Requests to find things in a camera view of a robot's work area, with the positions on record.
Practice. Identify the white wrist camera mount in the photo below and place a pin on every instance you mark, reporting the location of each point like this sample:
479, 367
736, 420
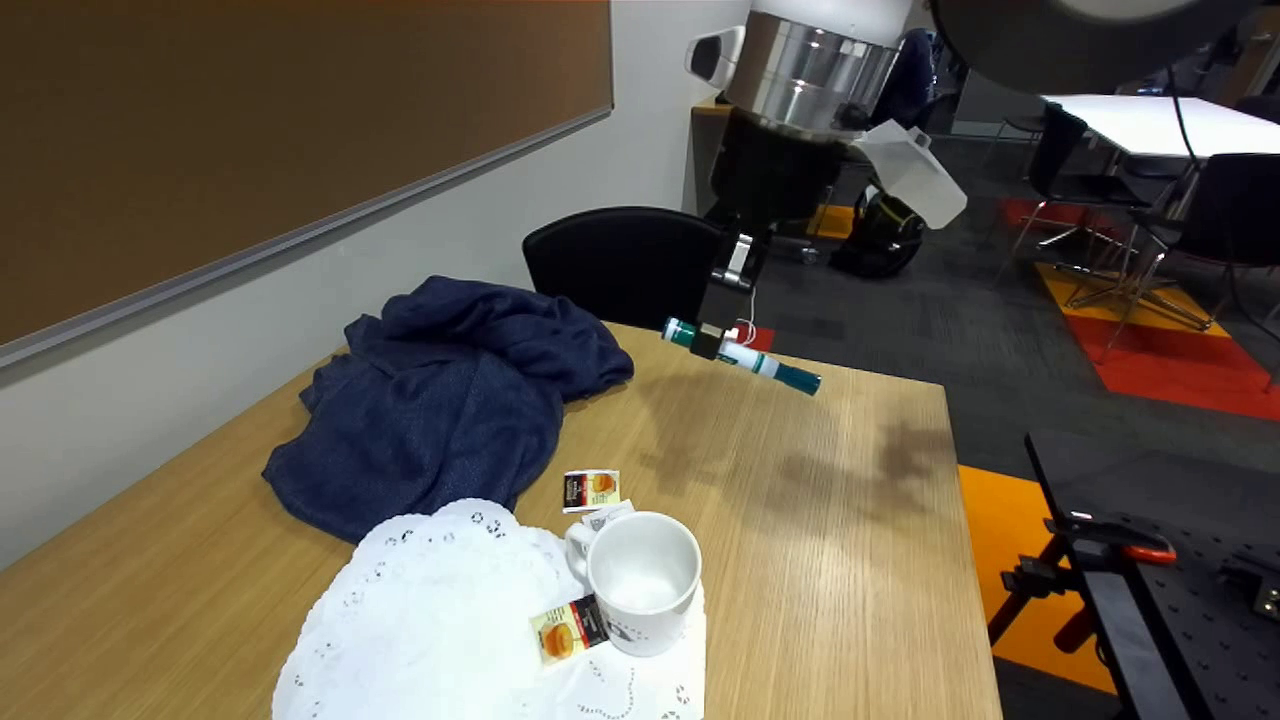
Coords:
912, 167

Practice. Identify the black background chair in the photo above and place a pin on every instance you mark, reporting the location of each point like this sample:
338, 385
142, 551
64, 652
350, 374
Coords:
1232, 215

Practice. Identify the white ceramic mug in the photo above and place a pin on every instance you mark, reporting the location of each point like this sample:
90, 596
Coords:
645, 583

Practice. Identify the yellow box under desk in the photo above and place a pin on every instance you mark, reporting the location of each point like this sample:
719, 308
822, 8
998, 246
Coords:
831, 222

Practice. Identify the small tea bag packet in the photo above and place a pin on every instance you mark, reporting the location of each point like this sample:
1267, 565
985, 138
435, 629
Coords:
591, 488
571, 629

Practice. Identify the black office chair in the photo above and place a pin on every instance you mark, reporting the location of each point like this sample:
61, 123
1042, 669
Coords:
613, 266

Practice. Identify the black perforated mounting board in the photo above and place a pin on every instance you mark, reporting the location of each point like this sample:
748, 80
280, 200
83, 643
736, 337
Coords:
1184, 613

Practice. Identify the black backpack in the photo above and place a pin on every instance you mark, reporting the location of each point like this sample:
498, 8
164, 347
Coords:
881, 242

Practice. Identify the white background table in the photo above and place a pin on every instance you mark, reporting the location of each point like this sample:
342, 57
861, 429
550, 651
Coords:
1173, 123

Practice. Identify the white lace paper doily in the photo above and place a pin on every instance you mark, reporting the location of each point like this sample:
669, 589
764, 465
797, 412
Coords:
426, 624

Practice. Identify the brown cork pin board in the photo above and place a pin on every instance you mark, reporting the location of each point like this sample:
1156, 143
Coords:
264, 123

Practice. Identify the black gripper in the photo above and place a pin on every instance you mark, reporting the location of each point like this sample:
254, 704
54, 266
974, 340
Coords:
783, 173

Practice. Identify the dark blue cloth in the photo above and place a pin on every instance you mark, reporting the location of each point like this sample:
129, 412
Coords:
426, 402

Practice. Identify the seated person in blue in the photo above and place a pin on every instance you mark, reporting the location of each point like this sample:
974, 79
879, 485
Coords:
912, 80

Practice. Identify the green marker pen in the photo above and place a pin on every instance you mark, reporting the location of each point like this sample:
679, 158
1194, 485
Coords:
764, 367

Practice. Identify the wooden background desk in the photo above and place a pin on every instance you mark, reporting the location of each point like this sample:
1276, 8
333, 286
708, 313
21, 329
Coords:
706, 161

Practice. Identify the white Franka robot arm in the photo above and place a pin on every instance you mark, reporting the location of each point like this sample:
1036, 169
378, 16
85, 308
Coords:
1067, 26

